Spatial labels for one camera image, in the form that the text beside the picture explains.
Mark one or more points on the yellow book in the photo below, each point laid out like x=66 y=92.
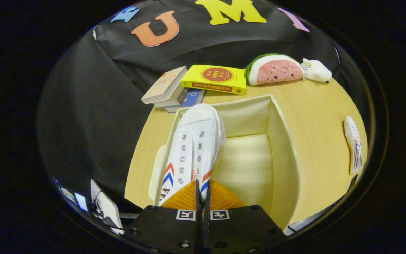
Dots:
x=217 y=78

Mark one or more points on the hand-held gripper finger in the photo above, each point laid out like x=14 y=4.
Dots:
x=198 y=201
x=206 y=211

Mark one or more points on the white plush toy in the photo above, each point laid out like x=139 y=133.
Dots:
x=317 y=70

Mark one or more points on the computer monitor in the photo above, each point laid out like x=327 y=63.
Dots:
x=72 y=197

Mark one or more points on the watermelon slice plush toy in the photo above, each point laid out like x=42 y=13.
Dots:
x=278 y=70

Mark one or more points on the beige cover book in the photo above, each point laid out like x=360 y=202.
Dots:
x=164 y=84

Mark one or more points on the white canvas shoe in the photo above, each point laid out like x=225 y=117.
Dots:
x=354 y=144
x=196 y=141

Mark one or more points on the white side table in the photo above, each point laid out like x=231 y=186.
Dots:
x=108 y=208

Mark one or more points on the blue cover book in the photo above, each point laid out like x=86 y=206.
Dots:
x=190 y=98

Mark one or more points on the white book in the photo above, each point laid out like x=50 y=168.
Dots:
x=173 y=100

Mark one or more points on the cream fabric storage box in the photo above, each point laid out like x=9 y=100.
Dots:
x=245 y=165

